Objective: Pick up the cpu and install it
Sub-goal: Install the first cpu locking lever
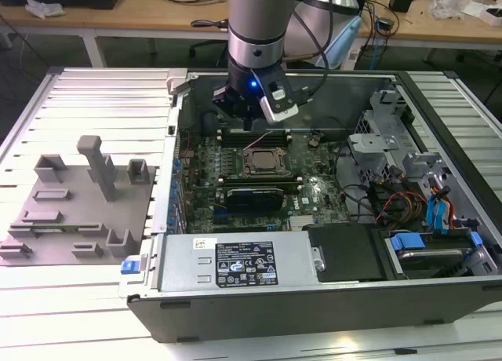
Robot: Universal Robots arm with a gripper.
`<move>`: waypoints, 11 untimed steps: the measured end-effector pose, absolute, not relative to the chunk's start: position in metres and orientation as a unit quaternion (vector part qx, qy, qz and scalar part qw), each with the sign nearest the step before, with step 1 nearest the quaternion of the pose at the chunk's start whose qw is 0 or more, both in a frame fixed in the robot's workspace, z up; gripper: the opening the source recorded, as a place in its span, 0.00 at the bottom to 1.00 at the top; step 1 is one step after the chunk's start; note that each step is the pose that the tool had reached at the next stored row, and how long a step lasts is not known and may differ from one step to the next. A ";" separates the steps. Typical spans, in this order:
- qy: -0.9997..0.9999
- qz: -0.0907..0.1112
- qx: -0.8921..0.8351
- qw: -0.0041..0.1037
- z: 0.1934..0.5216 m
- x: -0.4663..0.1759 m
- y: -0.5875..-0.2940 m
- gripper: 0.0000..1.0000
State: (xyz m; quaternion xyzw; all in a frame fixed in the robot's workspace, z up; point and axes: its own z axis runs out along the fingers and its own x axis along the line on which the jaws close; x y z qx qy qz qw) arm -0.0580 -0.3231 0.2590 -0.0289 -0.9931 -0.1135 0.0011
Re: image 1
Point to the steel locking lever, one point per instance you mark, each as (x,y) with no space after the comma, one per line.
(257,140)

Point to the silver green CPU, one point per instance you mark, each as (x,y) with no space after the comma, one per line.
(266,161)

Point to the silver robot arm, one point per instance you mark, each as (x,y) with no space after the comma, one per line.
(259,15)

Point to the CPU socket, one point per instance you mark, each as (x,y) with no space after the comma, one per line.
(270,174)

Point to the black RAM slot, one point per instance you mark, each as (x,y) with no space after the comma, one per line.
(231,137)
(231,133)
(231,129)
(231,142)
(259,177)

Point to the grey case latch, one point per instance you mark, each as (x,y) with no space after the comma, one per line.
(176,80)

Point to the silver coin battery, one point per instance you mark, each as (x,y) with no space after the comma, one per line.
(313,142)

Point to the green RAM stick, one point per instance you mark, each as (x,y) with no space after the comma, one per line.
(259,183)
(55,230)

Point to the black graphics card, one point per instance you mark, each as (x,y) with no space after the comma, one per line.
(255,200)

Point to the green motherboard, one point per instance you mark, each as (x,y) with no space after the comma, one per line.
(325,188)

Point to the wooden desk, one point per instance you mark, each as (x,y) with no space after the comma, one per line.
(137,17)

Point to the silver finned heatsink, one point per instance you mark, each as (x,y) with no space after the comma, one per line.
(304,222)

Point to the grey metal disk bay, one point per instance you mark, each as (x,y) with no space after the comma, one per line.
(372,143)

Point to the small black transformer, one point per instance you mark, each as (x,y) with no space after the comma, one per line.
(384,24)

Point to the grey power supply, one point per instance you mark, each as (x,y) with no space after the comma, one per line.
(180,259)

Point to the black plastic shroud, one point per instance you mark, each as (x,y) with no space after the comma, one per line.
(345,251)

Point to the small black adapter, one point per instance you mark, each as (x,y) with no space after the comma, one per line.
(401,2)

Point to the blue case latch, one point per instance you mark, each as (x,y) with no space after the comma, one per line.
(130,267)

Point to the grey parts rack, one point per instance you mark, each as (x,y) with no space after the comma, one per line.
(74,216)

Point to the crumpled white paper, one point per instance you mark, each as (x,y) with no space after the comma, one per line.
(43,8)

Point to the hard disk in blue carrier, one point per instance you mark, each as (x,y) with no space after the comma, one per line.
(408,242)

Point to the black grey PC case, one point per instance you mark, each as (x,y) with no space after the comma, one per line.
(274,318)

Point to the clear plastic bag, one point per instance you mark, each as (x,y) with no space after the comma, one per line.
(447,6)

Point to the white cardboard box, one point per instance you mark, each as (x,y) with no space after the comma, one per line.
(494,17)

